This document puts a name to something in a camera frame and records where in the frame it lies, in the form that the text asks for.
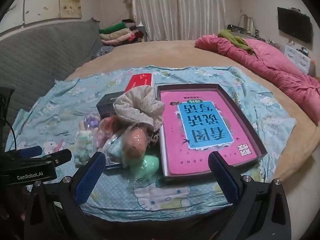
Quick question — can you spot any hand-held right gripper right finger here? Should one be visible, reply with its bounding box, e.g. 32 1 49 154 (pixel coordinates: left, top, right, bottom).
208 151 293 240

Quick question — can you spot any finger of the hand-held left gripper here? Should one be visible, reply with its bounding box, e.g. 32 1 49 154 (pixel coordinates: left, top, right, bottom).
41 149 73 167
5 145 43 159

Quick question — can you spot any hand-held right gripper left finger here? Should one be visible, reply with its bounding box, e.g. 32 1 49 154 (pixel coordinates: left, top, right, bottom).
24 151 107 240

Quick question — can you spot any green white tissue packet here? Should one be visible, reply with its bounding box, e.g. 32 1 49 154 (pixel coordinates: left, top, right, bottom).
74 129 97 167

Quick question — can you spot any blue white sachet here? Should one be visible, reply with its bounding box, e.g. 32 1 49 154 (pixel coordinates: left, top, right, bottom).
104 132 130 169

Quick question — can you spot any purple hair accessory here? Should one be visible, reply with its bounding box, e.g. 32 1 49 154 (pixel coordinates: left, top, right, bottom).
80 115 102 133

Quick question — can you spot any plush bear with pink dress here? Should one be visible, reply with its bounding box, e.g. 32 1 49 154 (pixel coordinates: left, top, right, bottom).
99 116 119 145

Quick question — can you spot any pink sponge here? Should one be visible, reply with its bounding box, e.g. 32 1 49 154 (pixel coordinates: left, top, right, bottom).
122 126 150 165

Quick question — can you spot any green makeup sponge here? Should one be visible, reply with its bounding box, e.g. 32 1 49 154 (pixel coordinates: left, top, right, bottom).
130 154 160 180

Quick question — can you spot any dark cardboard box tray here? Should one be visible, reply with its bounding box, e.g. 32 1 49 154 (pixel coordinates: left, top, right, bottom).
155 83 268 179

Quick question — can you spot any beige floral scrunchie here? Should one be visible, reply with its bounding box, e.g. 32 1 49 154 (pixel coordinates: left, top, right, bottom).
113 86 165 132

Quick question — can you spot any red tissue pack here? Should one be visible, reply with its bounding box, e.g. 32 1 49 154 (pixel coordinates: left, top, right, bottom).
124 73 153 92

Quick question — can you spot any light blue printed blanket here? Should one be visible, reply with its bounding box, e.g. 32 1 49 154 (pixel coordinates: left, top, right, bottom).
5 65 297 223

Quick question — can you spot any dark blue box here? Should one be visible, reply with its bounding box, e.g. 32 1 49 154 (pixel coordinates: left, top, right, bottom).
96 91 127 119

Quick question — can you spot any grey quilted pillow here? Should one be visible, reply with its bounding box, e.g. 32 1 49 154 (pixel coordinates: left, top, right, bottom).
0 20 105 140

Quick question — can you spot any dark floral cloth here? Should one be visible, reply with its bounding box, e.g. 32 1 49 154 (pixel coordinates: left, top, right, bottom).
91 45 114 60

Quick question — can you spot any pink quilt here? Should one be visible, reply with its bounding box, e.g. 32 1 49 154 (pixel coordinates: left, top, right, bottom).
194 35 320 117

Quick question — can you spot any stack of folded clothes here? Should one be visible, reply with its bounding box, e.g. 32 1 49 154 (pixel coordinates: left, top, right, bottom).
99 19 145 47

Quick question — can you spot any tan round bed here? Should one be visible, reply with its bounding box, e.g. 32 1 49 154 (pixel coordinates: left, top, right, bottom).
64 39 320 183

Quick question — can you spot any green cloth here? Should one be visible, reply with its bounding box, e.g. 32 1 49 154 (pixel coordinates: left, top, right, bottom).
217 29 255 55

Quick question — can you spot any white drawer cabinet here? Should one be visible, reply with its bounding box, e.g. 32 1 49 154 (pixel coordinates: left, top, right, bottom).
284 42 313 74

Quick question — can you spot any cluttered desk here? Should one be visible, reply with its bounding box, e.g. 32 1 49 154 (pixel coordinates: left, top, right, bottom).
226 15 265 40

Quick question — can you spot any black television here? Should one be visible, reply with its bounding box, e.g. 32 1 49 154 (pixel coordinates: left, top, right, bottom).
277 7 313 43

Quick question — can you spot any white curtain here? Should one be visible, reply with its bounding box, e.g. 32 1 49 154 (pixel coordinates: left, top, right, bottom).
130 0 242 42

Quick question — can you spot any black cable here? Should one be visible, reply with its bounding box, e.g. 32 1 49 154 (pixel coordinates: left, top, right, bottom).
6 120 19 153

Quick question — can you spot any golden floral wall poster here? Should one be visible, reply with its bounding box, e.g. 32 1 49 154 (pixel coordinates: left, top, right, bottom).
5 0 83 27

